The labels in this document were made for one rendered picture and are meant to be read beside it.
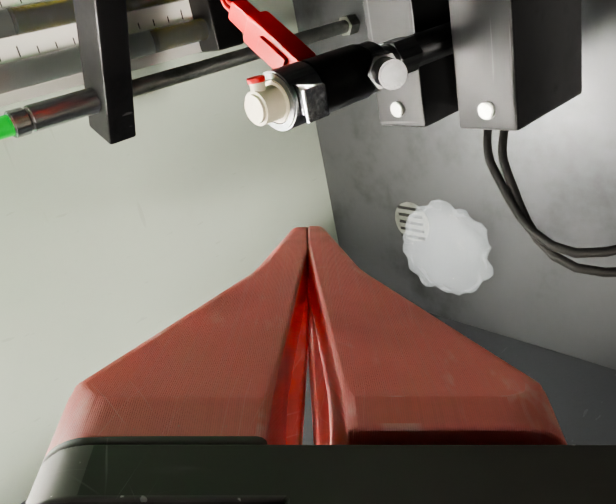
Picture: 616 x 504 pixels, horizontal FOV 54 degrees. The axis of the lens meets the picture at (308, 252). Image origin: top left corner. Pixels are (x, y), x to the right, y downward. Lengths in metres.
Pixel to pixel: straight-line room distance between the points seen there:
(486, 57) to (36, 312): 0.40
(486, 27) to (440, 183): 0.27
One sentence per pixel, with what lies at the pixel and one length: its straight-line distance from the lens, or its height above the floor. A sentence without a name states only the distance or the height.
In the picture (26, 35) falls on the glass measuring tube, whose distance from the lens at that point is 0.52.
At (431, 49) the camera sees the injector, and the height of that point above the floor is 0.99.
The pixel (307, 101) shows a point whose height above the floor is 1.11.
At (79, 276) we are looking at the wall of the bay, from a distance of 0.56.
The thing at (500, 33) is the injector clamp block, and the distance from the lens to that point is 0.35.
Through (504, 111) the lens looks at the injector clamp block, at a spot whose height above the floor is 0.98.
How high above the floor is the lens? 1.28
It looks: 35 degrees down
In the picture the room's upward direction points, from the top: 120 degrees counter-clockwise
